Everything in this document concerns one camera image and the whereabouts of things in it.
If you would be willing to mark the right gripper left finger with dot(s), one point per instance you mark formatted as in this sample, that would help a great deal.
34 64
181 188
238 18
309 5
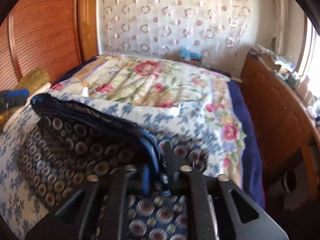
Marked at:
98 203

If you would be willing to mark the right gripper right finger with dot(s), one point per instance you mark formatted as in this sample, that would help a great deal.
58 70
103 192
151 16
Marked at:
216 207

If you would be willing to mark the blue circle-patterned silk garment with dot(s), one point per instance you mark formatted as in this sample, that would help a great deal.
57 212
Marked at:
72 141

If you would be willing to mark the yellow-green patterned cloth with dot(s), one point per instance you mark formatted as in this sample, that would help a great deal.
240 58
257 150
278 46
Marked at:
35 81

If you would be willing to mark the navy blue blanket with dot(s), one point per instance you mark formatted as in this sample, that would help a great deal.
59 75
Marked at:
252 166

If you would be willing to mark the wooden wardrobe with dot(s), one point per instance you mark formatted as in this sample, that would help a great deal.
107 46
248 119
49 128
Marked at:
53 35

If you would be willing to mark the blue white floral sheet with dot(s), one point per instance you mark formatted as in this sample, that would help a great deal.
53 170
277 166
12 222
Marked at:
19 207

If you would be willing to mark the long wooden sideboard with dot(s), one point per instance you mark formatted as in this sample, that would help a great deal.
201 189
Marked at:
283 127

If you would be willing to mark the blue tissue box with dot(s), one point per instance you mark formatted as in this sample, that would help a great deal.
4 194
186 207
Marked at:
189 57

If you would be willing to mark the white circle-patterned curtain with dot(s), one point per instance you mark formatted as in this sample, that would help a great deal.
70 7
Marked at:
159 28

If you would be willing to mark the clutter on sideboard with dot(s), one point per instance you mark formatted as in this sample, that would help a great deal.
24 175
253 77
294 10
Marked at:
287 73

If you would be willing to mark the window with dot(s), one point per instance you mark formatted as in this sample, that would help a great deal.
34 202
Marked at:
308 62

